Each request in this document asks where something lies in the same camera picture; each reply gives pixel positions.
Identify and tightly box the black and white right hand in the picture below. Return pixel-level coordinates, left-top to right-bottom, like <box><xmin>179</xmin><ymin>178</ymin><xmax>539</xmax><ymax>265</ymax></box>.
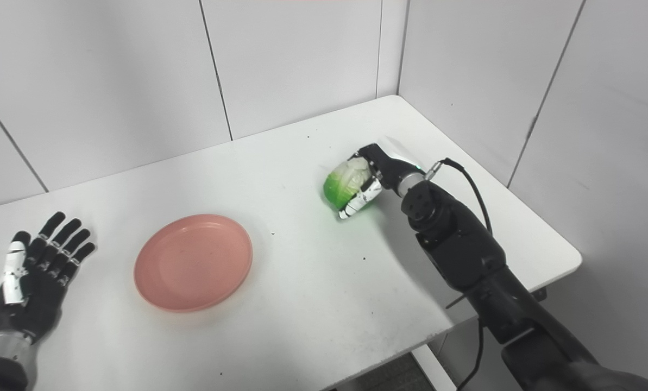
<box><xmin>338</xmin><ymin>143</ymin><xmax>425</xmax><ymax>220</ymax></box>

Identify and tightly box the black and white left hand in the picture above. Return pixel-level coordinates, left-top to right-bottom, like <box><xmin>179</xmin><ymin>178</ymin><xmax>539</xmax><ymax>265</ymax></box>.
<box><xmin>0</xmin><ymin>211</ymin><xmax>97</xmax><ymax>344</ymax></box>

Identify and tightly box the green and white toy cabbage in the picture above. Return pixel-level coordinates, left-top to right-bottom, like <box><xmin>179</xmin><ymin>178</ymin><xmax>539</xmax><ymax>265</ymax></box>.
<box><xmin>323</xmin><ymin>156</ymin><xmax>376</xmax><ymax>213</ymax></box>

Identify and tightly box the pink round plate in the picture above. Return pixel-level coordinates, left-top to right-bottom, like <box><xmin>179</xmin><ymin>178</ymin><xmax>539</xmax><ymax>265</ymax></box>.
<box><xmin>133</xmin><ymin>213</ymin><xmax>254</xmax><ymax>313</ymax></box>

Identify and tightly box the white table leg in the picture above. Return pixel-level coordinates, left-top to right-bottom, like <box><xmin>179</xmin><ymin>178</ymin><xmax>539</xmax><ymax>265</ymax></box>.
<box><xmin>411</xmin><ymin>345</ymin><xmax>457</xmax><ymax>391</ymax></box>

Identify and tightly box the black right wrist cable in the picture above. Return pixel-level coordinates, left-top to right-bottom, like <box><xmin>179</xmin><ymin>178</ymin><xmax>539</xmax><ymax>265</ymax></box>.
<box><xmin>426</xmin><ymin>157</ymin><xmax>493</xmax><ymax>391</ymax></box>

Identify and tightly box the black table frame bar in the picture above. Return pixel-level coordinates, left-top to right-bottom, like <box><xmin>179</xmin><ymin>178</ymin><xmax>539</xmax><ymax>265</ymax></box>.
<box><xmin>446</xmin><ymin>288</ymin><xmax>548</xmax><ymax>310</ymax></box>

